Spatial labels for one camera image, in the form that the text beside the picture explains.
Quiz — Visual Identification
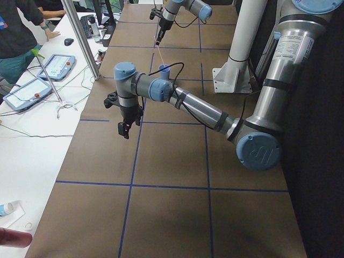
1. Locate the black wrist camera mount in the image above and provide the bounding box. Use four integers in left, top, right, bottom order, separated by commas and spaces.
104, 91, 120, 109

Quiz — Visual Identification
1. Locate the person in dark shirt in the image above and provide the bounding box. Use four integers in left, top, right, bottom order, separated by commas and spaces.
1, 0, 60, 84

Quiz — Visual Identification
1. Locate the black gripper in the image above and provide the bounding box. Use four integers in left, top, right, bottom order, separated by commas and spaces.
159, 18, 172, 33
118, 105, 144, 139

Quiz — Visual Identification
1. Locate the black computer mouse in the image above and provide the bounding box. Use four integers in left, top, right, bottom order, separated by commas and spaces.
64, 38, 74, 46

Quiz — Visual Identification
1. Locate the thin metal rod stand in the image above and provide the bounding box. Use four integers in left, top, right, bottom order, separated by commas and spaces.
31, 48, 78, 119

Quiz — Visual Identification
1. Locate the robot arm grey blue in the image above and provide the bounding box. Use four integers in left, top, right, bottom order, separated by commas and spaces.
104, 1, 343, 171
159, 0, 212, 32

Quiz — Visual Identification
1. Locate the black keyboard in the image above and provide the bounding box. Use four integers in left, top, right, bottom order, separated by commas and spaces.
80, 15, 95, 39

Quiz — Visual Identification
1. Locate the red cylinder bottle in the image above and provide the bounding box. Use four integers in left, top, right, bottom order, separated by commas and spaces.
1, 228, 33, 248

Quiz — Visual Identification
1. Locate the clear water bottle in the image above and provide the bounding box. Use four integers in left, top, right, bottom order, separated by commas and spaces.
88, 17, 101, 42

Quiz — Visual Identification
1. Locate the blue paper cup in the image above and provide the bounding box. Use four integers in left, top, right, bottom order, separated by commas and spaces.
159, 64, 170, 80

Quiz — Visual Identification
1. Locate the aluminium frame post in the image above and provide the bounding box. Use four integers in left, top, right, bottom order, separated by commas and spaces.
61, 0, 100, 81

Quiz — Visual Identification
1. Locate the teach pendant tablet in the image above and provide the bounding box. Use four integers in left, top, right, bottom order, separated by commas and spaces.
44, 54, 76, 82
3, 77, 53, 111

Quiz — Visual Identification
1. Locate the far teach pendant tablet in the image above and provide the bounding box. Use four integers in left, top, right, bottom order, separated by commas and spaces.
44, 54, 76, 82

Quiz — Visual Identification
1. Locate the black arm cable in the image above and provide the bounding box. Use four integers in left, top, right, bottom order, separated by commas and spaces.
139, 62, 250, 127

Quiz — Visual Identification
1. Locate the blue white tube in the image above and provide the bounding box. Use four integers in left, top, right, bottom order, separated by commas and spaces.
0, 203, 14, 217

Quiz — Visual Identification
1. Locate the near teach pendant tablet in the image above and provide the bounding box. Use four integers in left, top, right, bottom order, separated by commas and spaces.
3, 77, 53, 111

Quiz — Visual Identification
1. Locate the wooden chopstick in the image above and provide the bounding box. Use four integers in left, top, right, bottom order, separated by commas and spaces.
154, 36, 165, 67

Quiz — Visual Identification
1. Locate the white camera mounting post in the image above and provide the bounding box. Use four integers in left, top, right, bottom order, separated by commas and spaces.
212, 0, 268, 94

